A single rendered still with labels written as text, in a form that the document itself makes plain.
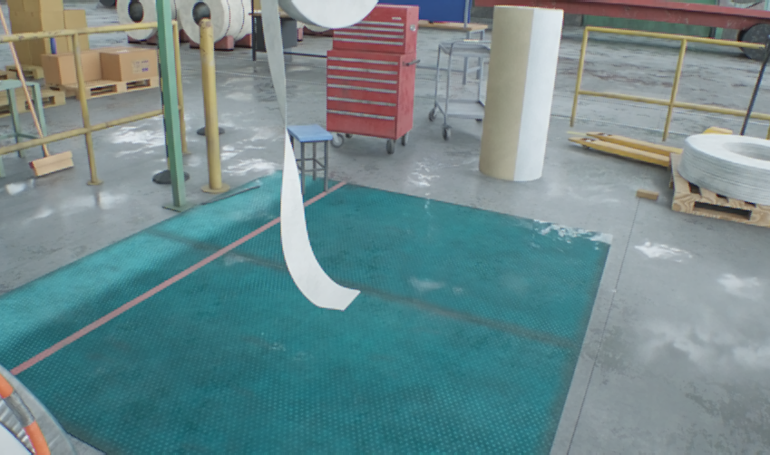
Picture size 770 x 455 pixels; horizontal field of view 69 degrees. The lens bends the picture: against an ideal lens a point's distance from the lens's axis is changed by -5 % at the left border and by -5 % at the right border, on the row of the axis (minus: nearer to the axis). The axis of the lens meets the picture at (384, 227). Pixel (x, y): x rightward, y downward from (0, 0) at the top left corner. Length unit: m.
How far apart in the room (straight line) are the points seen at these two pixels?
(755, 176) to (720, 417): 2.48
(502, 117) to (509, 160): 0.34
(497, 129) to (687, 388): 2.71
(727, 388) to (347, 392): 1.53
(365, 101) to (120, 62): 4.08
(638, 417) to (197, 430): 1.59
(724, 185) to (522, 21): 1.87
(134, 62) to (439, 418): 7.03
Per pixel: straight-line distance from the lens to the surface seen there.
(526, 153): 4.74
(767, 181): 4.74
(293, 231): 0.77
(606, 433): 2.30
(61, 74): 8.36
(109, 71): 8.55
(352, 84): 5.18
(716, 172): 4.79
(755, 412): 2.67
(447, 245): 3.48
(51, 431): 0.80
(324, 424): 2.15
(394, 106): 5.07
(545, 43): 4.62
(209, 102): 4.18
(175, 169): 3.98
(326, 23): 0.77
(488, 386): 2.37
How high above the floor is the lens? 1.43
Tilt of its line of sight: 23 degrees down
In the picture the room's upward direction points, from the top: 2 degrees clockwise
